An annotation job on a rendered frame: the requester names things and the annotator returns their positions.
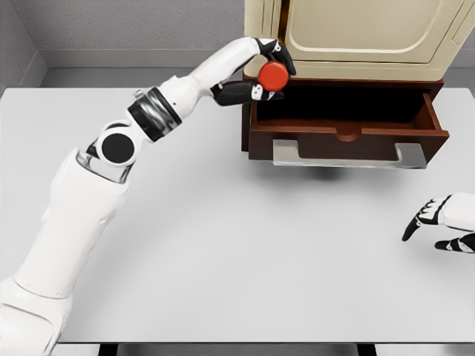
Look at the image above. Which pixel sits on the white striped robot right hand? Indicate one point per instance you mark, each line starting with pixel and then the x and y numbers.
pixel 454 211

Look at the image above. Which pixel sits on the cream cabinet with brown base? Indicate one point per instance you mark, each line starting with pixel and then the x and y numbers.
pixel 356 29

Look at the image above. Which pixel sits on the white striped robot left hand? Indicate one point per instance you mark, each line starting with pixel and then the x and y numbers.
pixel 230 59

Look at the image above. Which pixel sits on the red round switch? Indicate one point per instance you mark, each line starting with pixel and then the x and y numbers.
pixel 273 76

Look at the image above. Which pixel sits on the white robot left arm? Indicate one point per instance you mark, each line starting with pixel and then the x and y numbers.
pixel 92 207

